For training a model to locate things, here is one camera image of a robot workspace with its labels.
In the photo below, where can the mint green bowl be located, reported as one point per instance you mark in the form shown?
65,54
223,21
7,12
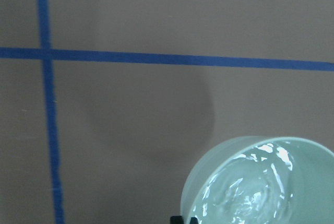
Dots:
255,179

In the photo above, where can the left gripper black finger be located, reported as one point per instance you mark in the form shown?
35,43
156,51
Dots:
181,220

